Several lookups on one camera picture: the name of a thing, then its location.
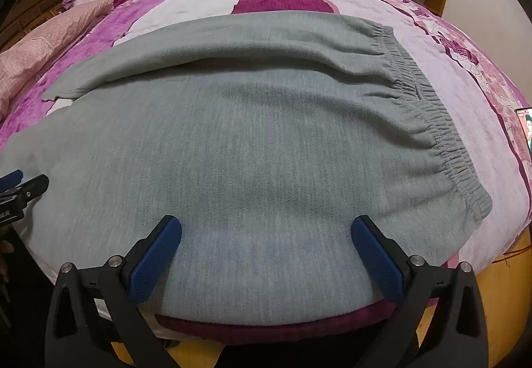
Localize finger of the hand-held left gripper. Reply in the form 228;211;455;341
0;169;24;191
14;174;50;203

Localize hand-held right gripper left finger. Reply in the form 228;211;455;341
44;215;184;368

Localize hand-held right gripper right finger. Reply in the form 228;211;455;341
351;215;489;368

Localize grey fleece pants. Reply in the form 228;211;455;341
0;11;493;329

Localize pink folded quilt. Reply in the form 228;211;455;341
0;0;115;116

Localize phone with lit screen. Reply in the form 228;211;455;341
515;107;532;153

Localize pink purple white bed blanket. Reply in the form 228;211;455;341
0;0;532;346

